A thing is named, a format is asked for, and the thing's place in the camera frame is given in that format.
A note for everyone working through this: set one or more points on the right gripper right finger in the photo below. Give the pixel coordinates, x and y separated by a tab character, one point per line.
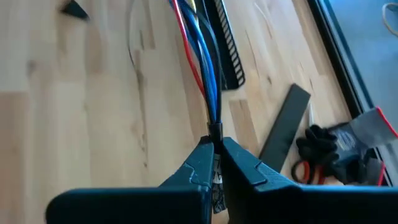
295	205

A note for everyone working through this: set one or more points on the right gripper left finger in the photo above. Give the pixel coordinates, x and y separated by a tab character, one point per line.
130	207

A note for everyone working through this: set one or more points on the black work glove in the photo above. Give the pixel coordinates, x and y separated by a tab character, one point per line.
317	146

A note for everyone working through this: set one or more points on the black and grey glove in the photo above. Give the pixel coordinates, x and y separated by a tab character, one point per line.
370	124

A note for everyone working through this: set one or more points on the black wedge-shaped plastic piece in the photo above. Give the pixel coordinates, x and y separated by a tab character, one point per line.
74	9

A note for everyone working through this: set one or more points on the black flat duct cover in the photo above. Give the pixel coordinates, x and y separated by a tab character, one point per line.
286	124

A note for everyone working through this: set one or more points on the black metal table frame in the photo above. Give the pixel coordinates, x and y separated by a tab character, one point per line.
331	37

